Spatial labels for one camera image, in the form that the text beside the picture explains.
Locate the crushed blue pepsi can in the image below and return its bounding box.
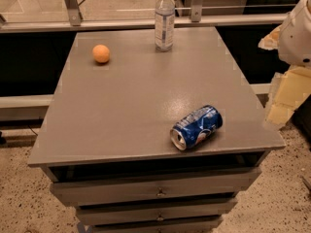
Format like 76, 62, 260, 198
170, 105, 223, 150

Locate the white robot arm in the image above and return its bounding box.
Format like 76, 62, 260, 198
278, 0, 311, 67

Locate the grey drawer cabinet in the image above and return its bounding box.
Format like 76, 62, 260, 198
27, 26, 287, 233

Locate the orange ball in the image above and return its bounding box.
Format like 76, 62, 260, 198
92, 45, 110, 63

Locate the clear plastic water bottle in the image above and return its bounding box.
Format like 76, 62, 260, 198
155, 0, 175, 51

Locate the top grey drawer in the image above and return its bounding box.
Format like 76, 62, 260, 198
51, 167, 261, 206

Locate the grey drawer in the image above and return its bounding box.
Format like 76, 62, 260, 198
51, 167, 261, 206
77, 198, 237, 225
93, 216, 223, 233

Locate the middle grey drawer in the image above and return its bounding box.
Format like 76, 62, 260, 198
77, 198, 237, 225

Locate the grey metal railing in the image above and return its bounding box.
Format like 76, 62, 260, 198
0, 0, 298, 33

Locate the bottom grey drawer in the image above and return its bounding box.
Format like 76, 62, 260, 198
93, 216, 223, 233

